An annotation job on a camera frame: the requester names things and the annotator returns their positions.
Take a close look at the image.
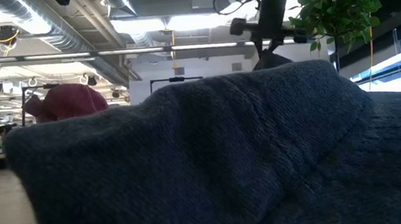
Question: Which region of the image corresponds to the red knit hat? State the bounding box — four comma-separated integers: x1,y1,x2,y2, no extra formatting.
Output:
20,79,111,126

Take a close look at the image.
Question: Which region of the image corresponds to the green leafy potted plant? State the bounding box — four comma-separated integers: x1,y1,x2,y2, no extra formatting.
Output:
287,0,400,76

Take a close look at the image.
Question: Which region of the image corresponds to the black hanging ceiling device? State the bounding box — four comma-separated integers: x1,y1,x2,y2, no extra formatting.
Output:
0,23,22,47

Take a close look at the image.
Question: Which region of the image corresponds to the long ceiling light rail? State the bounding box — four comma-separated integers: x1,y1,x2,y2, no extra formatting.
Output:
0,29,265,73

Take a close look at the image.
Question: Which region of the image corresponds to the large silver ventilation duct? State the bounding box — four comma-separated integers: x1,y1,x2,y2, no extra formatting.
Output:
0,0,135,100

